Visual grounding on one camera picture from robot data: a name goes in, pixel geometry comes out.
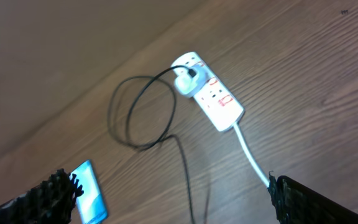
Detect white power strip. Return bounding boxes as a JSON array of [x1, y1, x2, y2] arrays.
[[172, 52, 245, 133]]

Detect white USB wall charger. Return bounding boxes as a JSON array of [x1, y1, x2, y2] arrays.
[[174, 65, 209, 98]]

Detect white power strip cord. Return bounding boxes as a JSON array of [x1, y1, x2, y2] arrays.
[[232, 121, 272, 189]]

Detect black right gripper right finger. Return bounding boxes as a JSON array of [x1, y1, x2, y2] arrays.
[[267, 175, 358, 224]]

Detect black USB charging cable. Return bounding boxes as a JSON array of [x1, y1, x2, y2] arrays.
[[106, 64, 213, 224]]

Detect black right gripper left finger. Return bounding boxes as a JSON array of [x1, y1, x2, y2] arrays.
[[0, 169, 84, 224]]

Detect black Samsung Galaxy smartphone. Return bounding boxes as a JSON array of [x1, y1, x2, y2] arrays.
[[70, 160, 108, 224]]

